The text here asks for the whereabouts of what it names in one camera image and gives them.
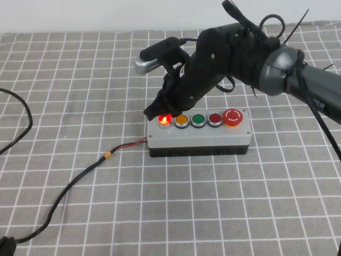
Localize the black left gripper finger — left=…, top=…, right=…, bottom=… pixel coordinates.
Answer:
left=0, top=243, right=17, bottom=256
left=0, top=235, right=14, bottom=249

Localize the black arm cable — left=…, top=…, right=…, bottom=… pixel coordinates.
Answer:
left=294, top=49, right=341, bottom=162

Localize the yellow push button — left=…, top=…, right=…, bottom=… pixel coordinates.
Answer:
left=174, top=114, right=190, bottom=130

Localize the black zip tie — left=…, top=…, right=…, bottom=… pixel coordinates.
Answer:
left=282, top=9, right=310, bottom=45

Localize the green push button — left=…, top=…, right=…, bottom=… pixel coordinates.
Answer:
left=190, top=114, right=207, bottom=129

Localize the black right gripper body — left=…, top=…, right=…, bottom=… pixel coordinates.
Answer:
left=174, top=26, right=242, bottom=112

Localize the red emergency stop button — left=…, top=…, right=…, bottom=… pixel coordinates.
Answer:
left=222, top=108, right=244, bottom=129

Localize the black power cable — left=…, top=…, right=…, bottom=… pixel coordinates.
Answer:
left=0, top=88, right=149, bottom=244

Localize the grey checked tablecloth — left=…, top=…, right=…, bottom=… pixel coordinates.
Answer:
left=0, top=21, right=341, bottom=256

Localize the red push button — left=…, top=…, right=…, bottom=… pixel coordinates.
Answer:
left=207, top=113, right=224, bottom=127

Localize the grey black button box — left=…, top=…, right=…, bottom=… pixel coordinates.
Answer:
left=147, top=107, right=253, bottom=158

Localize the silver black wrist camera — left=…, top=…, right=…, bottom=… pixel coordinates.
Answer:
left=134, top=36, right=193, bottom=77

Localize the red lit indicator lamp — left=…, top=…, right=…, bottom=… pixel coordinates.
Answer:
left=158, top=114, right=174, bottom=129

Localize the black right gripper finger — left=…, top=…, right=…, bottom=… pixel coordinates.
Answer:
left=143, top=85, right=184, bottom=120
left=156, top=69, right=184, bottom=107

